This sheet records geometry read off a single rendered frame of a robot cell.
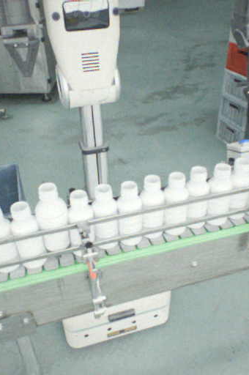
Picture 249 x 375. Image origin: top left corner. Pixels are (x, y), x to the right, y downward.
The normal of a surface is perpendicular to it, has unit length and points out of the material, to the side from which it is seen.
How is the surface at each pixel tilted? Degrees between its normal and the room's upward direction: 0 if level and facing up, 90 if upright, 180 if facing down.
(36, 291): 90
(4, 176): 90
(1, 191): 90
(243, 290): 0
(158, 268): 90
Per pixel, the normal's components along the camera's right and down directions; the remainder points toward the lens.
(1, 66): -0.03, 0.58
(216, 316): -0.03, -0.82
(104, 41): 0.29, 0.54
